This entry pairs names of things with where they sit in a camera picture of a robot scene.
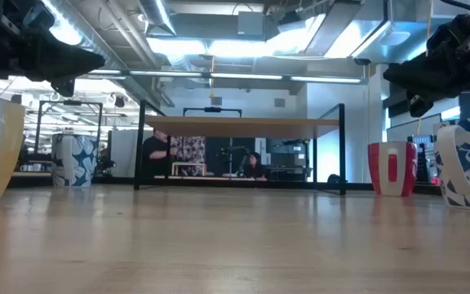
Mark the spiral silver air duct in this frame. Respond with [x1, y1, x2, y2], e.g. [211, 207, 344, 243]
[41, 0, 166, 108]

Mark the red and white mug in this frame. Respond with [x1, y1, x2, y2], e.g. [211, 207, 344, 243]
[367, 141, 419, 198]

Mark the wooden shelf with black frame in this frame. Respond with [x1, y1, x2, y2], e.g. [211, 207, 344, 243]
[133, 100, 347, 196]

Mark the black and white patterned panel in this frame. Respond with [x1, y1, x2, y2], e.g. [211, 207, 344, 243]
[171, 136, 206, 164]

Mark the standing person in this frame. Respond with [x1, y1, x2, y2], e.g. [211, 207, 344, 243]
[141, 128, 178, 179]

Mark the long ceiling light fixture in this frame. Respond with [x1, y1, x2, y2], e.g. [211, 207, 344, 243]
[78, 68, 369, 86]

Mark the white partition panel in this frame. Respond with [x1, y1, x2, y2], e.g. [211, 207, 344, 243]
[109, 129, 154, 178]

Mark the seated person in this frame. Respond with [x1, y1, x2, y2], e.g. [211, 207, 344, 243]
[246, 152, 268, 180]

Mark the black equipment rack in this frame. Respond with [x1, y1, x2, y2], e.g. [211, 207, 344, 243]
[406, 133, 441, 185]

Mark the black gantry bar with camera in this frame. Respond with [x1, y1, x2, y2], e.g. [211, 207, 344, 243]
[183, 106, 243, 118]

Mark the blue floral mug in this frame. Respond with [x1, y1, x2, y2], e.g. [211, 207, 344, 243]
[51, 133, 99, 188]

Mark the thin yellow cord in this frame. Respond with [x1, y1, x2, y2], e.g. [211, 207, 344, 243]
[208, 55, 216, 100]

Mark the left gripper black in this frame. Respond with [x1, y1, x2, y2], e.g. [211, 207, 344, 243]
[0, 0, 107, 99]

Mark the black equipment cabinet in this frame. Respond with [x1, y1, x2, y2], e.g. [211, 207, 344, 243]
[265, 137, 314, 181]

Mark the small wooden stand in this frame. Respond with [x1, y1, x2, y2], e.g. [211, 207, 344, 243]
[171, 162, 208, 177]

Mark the black metal frame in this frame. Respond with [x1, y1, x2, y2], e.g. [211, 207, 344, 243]
[34, 100, 104, 155]

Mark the grey ceiling box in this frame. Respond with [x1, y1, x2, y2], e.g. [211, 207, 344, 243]
[237, 11, 266, 38]

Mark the yellow hanging cable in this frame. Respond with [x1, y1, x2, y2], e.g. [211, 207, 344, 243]
[424, 0, 435, 47]

